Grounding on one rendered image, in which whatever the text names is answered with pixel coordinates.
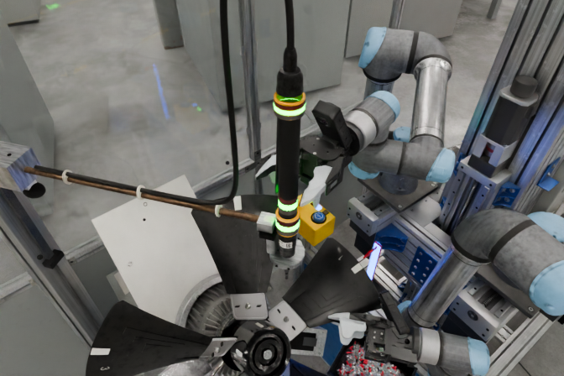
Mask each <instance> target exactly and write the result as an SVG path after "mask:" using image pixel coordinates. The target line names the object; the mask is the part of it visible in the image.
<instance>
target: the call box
mask: <svg viewBox="0 0 564 376"><path fill-rule="evenodd" d="M301 196H302V194H301V195H300V196H298V206H297V208H298V209H299V211H300V229H299V232H298V233H299V234H300V235H301V236H302V237H303V238H304V239H306V240H307V241H308V242H309V243H310V244H311V245H312V246H313V247H314V246H316V245H317V244H318V243H320V242H321V241H322V240H324V239H325V238H327V237H328V236H330V235H331V234H332V233H333V230H334V224H335V217H334V216H333V215H332V214H331V213H330V212H329V214H327V215H325V214H324V216H325V219H324V221H323V222H315V221H314V219H313V215H314V213H316V212H321V213H322V212H323V211H325V210H326V209H325V208H324V207H323V206H321V205H320V204H318V205H319V206H321V207H322V209H320V210H319V211H318V210H317V209H315V208H314V206H312V205H311V203H309V204H307V205H305V206H303V207H301V206H299V204H300V199H301Z"/></svg>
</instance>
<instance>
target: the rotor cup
mask: <svg viewBox="0 0 564 376"><path fill-rule="evenodd" d="M255 323H259V324H261V325H263V327H260V326H258V325H256V324H255ZM218 336H219V337H226V336H238V338H237V341H236V342H235V343H234V344H233V345H232V347H231V348H230V349H229V350H228V351H227V352H226V354H224V355H223V356H221V357H220V358H221V359H222V361H223V362H224V363H225V364H226V365H227V366H228V367H229V368H231V369H233V370H235V371H239V372H243V373H244V374H245V375H246V376H281V375H282V373H283V372H284V371H285V370H286V368H287V366H288V364H289V361H290V355H291V345H290V339H289V338H288V337H287V335H286V334H285V332H284V331H283V330H282V329H280V328H279V327H277V326H275V325H274V324H272V323H270V322H269V321H268V319H264V320H236V319H234V317H233V314H231V315H230V316H229V317H228V318H227V319H226V320H225V321H224V323H223V324H222V327H221V329H220V331H219V334H218ZM236 349H237V350H238V351H240V352H241V353H242V356H240V355H238V354H237V353H236ZM266 350H270V351H271V352H272V357H271V358H270V359H269V360H266V359H264V352H265V351H266Z"/></svg>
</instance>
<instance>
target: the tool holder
mask: <svg viewBox="0 0 564 376"><path fill-rule="evenodd" d="M265 216H271V217H274V218H275V214H272V213H268V212H264V211H262V212H261V213H260V216H259V219H258V221H257V230H258V231H259V238H262V239H266V246H267V253H269V257H270V260H271V262H272V263H273V264H274V265H275V267H278V268H280V269H288V270H290V269H295V268H297V267H298V266H300V265H301V264H302V262H303V261H304V258H305V249H304V246H303V245H302V243H301V242H300V241H298V240H296V246H295V255H294V256H292V257H291V258H284V257H282V256H281V255H280V254H279V242H278V233H277V231H276V224H275V223H276V222H275V221H274V222H275V223H274V222H265V221H264V217H265Z"/></svg>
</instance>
